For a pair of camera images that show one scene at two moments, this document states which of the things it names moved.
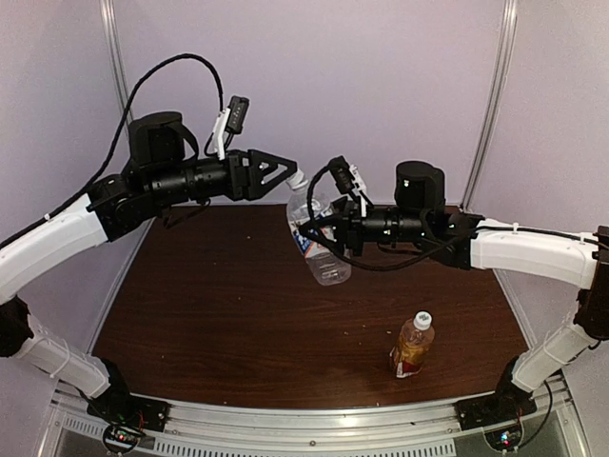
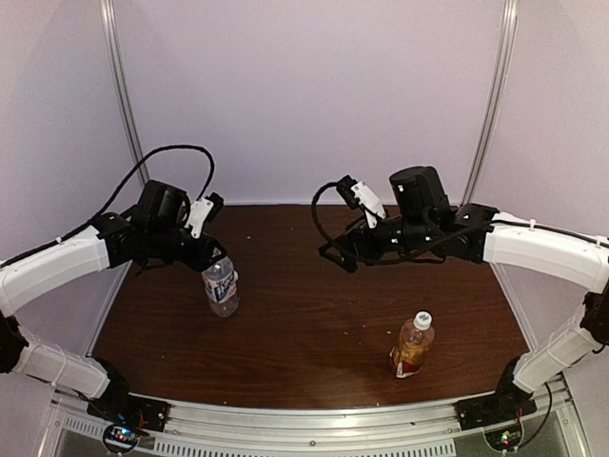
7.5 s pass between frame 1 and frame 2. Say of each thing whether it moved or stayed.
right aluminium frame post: stayed
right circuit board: stayed
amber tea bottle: stayed
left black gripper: moved
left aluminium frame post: stayed
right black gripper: moved
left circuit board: stayed
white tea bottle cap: stayed
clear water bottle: moved
